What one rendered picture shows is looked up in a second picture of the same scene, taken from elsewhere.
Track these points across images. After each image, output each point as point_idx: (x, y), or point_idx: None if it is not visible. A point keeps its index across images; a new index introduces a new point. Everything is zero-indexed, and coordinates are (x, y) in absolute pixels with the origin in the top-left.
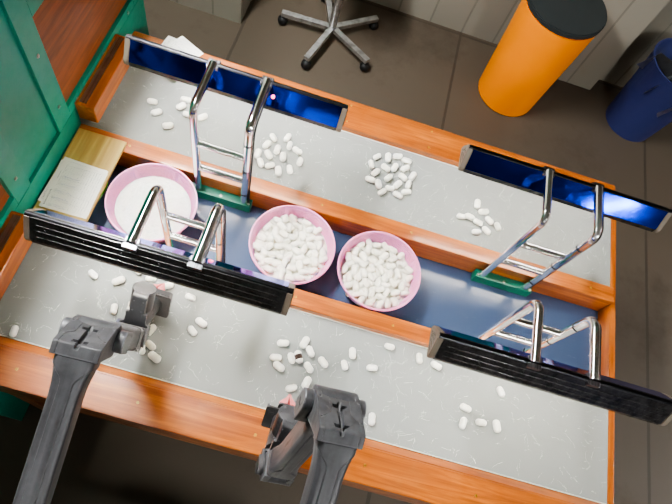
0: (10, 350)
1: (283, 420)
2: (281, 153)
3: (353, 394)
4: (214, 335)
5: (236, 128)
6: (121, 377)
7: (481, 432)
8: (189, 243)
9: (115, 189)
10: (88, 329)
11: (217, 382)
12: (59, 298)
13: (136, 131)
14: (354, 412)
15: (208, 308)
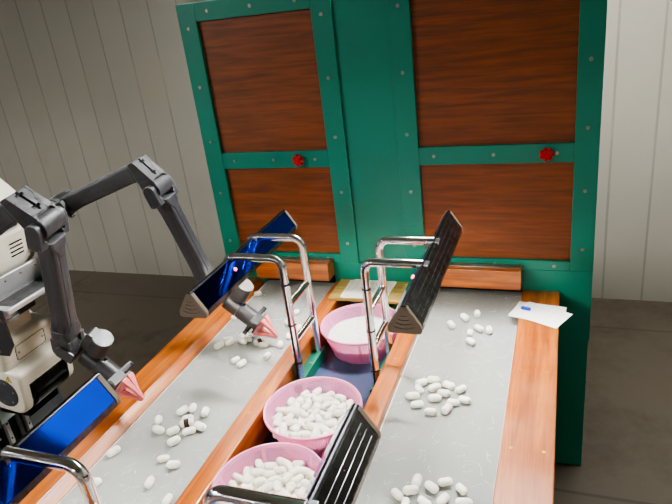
0: None
1: (97, 328)
2: (436, 394)
3: (43, 221)
4: (228, 374)
5: (466, 365)
6: (207, 331)
7: None
8: (302, 325)
9: (375, 311)
10: (154, 173)
11: (185, 379)
12: (279, 305)
13: (440, 313)
14: (26, 208)
15: (255, 368)
